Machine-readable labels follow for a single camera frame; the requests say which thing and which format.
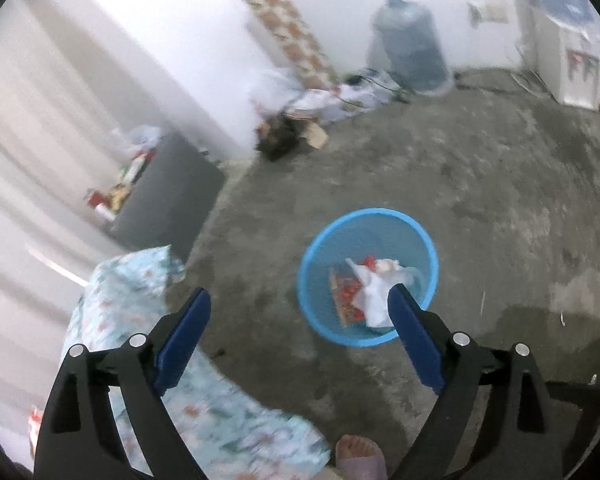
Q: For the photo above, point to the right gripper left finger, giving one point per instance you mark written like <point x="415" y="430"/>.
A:
<point x="79" y="437"/>

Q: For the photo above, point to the white curtain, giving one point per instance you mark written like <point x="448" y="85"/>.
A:
<point x="71" y="85"/>

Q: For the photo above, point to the dark bag on floor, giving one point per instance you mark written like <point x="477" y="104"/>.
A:
<point x="277" y="137"/>

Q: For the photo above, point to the blue mesh trash basket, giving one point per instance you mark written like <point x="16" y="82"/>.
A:
<point x="378" y="232"/>

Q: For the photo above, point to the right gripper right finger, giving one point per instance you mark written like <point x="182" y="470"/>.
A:
<point x="491" y="419"/>

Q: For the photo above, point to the patterned rolled mat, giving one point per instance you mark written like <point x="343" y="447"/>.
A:
<point x="283" y="21"/>

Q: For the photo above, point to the white crumpled tissue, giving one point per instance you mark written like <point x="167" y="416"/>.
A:
<point x="376" y="281"/>

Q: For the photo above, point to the red snack wrapper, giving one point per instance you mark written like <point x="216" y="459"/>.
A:
<point x="348" y="291"/>

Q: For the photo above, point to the white plastic bag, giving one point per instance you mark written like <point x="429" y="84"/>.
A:
<point x="272" y="90"/>

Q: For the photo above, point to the person's foot in slipper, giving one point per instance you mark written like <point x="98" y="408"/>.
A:
<point x="360" y="458"/>

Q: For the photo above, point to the grey bedside cabinet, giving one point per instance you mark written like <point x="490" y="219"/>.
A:
<point x="171" y="200"/>

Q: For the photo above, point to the clear plastic bag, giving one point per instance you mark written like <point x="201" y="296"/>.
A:
<point x="143" y="138"/>

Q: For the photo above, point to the large blue water jug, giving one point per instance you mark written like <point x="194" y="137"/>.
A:
<point x="405" y="44"/>

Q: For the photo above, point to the floral blue bed sheet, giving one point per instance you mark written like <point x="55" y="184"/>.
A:
<point x="231" y="435"/>

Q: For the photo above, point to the white cabinet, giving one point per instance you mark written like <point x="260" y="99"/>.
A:
<point x="560" y="42"/>

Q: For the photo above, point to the yellow snack packets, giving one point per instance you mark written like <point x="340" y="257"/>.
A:
<point x="108" y="204"/>

